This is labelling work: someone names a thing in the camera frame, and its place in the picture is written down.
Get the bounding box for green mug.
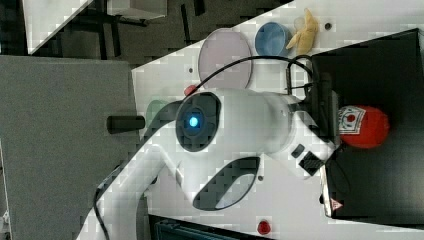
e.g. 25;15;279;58
146;100;174;127

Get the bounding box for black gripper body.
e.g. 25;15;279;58
305;72;340;146

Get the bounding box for round grey plate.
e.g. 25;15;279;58
198;28;252;89

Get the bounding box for silver toaster oven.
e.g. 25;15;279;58
312;29;423;229

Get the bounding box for small red toy fruit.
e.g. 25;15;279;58
257;220;271;235

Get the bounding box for red toy strawberry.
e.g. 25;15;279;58
184;85;197;96

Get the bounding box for red ketchup bottle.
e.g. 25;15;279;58
338;105;390;149

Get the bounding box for black cylindrical post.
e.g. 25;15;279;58
106;116;145;134

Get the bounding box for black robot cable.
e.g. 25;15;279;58
194;54;316;96

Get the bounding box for blue cup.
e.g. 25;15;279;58
255;22;292;56

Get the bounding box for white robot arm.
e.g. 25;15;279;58
76;89;336;240

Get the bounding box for yellow toy banana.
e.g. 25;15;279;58
286;8;319;55

